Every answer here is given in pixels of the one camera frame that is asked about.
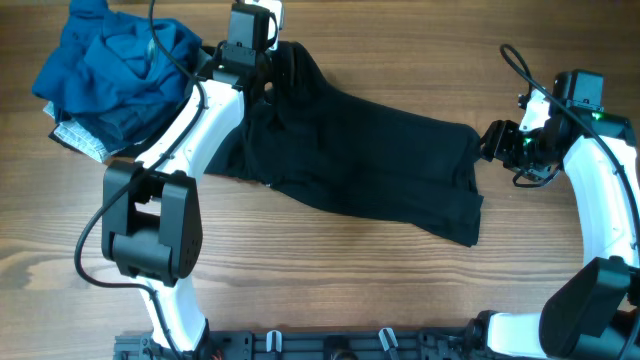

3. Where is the black t-shirt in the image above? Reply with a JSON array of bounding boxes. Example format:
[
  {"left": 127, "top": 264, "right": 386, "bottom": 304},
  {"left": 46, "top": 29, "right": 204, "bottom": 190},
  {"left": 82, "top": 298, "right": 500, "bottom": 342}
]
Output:
[{"left": 206, "top": 43, "right": 483, "bottom": 247}]

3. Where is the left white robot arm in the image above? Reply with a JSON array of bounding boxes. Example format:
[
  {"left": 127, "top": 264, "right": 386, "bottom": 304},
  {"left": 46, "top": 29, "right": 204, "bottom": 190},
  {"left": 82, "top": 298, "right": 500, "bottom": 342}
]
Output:
[{"left": 101, "top": 1, "right": 284, "bottom": 359}]

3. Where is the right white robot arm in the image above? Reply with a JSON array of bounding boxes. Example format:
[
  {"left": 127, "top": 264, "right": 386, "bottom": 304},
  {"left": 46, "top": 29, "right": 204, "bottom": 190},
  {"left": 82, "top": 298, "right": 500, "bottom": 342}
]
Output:
[{"left": 481, "top": 70, "right": 639, "bottom": 359}]

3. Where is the grey folded garment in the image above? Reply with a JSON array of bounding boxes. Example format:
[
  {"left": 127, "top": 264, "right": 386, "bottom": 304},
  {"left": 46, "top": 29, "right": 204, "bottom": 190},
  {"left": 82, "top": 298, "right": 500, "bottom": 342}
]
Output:
[{"left": 184, "top": 48, "right": 212, "bottom": 99}]

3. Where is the blue crumpled shirt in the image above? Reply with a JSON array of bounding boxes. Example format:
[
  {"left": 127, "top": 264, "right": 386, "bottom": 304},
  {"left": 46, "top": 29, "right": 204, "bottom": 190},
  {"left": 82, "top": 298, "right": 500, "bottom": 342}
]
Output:
[{"left": 32, "top": 0, "right": 202, "bottom": 153}]

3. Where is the white patterned cloth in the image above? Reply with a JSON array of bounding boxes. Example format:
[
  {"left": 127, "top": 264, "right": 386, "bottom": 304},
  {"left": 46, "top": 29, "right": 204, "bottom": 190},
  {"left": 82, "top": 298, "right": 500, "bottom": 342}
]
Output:
[{"left": 43, "top": 102, "right": 136, "bottom": 163}]

